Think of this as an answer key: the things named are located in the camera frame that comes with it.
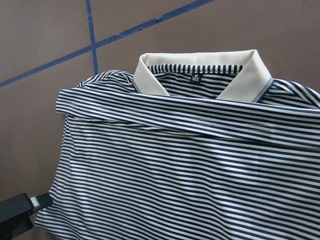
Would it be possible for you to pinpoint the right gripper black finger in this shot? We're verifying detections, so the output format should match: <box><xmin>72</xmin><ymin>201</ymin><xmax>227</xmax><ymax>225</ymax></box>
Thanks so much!
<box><xmin>0</xmin><ymin>193</ymin><xmax>53</xmax><ymax>240</ymax></box>

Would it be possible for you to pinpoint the navy white striped polo shirt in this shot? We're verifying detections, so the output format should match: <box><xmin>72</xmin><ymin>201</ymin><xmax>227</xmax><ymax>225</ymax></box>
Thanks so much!
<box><xmin>35</xmin><ymin>50</ymin><xmax>320</xmax><ymax>240</ymax></box>

